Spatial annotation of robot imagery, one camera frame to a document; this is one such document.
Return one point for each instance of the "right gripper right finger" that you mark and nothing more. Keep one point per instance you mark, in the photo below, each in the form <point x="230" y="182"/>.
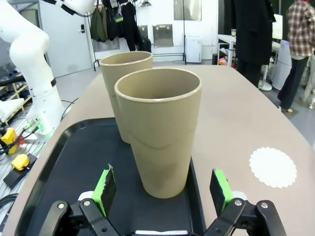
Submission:
<point x="236" y="218"/>

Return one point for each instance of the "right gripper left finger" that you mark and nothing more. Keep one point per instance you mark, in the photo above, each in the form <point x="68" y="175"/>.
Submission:
<point x="98" y="216"/>

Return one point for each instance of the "white scalloped paper coaster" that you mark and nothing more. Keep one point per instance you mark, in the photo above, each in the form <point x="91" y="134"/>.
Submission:
<point x="273" y="167"/>

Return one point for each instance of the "tan tall cup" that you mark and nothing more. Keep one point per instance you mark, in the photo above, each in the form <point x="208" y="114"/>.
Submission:
<point x="157" y="127"/>
<point x="128" y="71"/>

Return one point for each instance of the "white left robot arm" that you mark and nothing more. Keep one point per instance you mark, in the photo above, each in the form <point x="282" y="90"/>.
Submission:
<point x="27" y="54"/>

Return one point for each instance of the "black plastic tray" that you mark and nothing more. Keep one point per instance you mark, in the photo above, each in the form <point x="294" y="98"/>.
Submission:
<point x="81" y="157"/>

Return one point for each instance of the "black flat box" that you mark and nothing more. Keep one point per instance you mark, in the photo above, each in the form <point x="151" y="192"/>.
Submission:
<point x="17" y="178"/>

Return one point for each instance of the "yellow emergency stop box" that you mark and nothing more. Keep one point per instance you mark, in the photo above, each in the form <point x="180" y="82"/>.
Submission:
<point x="8" y="137"/>
<point x="21" y="162"/>

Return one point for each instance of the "white stand fan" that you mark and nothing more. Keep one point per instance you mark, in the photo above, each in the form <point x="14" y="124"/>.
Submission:
<point x="265" y="78"/>

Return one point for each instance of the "wooden shelf rack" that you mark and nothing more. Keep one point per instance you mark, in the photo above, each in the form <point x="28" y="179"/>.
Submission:
<point x="12" y="96"/>

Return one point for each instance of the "white floor appliance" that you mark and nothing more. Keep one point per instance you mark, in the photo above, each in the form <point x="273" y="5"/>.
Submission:
<point x="283" y="66"/>

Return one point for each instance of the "white air purifier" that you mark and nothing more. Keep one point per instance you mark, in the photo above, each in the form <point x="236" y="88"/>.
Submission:
<point x="193" y="49"/>

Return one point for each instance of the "person in black coat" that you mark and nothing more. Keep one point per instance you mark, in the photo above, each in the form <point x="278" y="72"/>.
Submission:
<point x="253" y="32"/>

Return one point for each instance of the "person in plaid shirt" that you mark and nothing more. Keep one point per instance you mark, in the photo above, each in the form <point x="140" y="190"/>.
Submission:
<point x="300" y="37"/>

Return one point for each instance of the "clothes rack with jackets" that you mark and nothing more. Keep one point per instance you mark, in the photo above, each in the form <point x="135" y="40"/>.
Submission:
<point x="115" y="22"/>

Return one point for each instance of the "metal wall panel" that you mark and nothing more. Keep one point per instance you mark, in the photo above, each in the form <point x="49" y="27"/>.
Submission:
<point x="162" y="35"/>

